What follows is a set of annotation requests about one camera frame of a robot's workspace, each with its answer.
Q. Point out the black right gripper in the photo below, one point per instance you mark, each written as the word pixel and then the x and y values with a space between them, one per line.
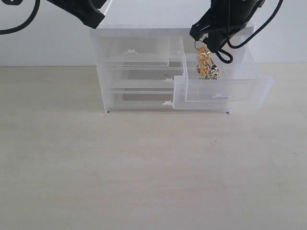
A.
pixel 214 21

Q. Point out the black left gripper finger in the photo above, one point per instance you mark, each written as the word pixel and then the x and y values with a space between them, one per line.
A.
pixel 87 11

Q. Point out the gold keychain with black strap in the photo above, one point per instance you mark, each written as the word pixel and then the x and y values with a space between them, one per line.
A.
pixel 206 67

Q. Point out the small drawer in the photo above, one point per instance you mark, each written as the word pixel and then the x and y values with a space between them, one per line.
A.
pixel 239 85
pixel 133 51

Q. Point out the white translucent drawer cabinet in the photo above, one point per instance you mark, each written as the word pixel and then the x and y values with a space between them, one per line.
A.
pixel 161 18

